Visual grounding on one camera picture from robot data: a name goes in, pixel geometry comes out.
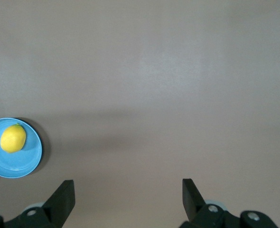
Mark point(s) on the yellow lemon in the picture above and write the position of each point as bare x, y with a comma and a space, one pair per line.
13, 139

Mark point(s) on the blue plate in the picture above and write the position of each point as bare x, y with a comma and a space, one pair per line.
19, 164

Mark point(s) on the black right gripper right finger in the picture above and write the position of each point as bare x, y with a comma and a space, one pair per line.
192, 204

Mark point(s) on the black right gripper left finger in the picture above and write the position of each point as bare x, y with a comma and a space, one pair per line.
59, 204

